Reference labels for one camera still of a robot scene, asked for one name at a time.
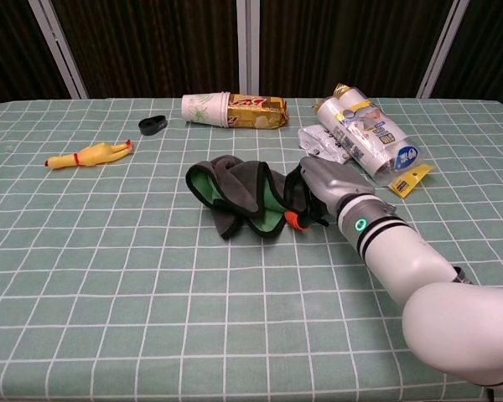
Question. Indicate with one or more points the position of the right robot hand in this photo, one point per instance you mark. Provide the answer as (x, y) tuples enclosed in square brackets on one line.
[(335, 180)]

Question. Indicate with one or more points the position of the green and grey cloth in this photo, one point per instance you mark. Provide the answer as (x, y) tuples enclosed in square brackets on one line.
[(234, 188)]

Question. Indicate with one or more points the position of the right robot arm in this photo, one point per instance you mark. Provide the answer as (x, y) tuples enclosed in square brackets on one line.
[(402, 251)]

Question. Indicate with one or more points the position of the silver foil pouch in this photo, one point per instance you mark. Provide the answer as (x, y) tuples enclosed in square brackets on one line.
[(318, 140)]

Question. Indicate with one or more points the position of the gold snack package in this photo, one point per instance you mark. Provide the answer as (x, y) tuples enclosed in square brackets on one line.
[(255, 113)]

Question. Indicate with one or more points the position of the white paper cup stack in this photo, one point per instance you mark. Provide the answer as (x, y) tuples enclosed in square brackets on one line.
[(201, 109)]

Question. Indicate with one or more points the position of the black rubber band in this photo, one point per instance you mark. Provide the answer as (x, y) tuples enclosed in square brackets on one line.
[(151, 129)]

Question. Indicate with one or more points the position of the green checked tablecloth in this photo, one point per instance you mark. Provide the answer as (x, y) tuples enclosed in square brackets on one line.
[(193, 314)]

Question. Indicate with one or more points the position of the yellow rubber chicken toy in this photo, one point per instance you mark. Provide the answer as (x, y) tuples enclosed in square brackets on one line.
[(88, 156)]

